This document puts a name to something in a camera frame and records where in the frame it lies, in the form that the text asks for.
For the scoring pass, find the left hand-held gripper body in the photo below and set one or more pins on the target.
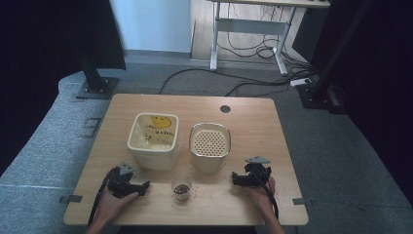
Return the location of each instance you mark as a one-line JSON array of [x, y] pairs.
[[120, 185]]

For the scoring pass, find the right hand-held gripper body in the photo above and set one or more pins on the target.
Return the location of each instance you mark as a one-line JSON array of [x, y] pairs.
[[258, 172]]

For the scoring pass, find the person's left hand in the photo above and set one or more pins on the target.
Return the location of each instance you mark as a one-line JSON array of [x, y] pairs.
[[112, 203]]

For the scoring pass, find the person's right hand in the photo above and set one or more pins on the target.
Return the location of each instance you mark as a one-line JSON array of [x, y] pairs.
[[261, 196]]

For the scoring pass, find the cream plastic trash bin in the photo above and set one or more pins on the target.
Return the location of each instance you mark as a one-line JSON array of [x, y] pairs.
[[152, 159]]

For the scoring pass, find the clear glass cup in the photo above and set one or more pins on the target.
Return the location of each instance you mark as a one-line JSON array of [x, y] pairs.
[[177, 182]]

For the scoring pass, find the cream container with steel rim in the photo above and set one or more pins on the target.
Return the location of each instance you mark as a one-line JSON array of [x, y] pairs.
[[207, 164]]

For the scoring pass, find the brown tea dregs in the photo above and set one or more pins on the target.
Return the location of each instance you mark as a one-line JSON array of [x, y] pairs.
[[181, 189]]

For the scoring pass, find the cream perforated strainer insert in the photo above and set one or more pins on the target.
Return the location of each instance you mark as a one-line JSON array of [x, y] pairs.
[[208, 142]]

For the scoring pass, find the grey tape strip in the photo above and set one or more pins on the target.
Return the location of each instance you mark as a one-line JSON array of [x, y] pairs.
[[73, 198], [302, 201]]

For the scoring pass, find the clear printed bin bag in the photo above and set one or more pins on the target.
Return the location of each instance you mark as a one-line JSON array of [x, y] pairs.
[[156, 133]]

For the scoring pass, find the grey floor tape marking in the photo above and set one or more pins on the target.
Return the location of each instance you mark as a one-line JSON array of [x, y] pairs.
[[91, 126]]

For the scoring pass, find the grey table grommet cover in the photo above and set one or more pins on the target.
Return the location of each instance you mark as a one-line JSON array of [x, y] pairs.
[[225, 109]]

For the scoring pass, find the white power strip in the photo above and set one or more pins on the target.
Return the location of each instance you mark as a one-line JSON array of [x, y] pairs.
[[300, 82]]

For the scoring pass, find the black curtain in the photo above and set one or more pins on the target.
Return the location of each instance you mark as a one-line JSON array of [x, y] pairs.
[[39, 65], [383, 81]]

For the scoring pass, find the black stand with base plate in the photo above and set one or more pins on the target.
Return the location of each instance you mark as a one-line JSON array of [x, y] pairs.
[[95, 86], [316, 94]]

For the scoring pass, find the white desk frame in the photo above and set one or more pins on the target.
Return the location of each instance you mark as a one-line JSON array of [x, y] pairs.
[[250, 26]]

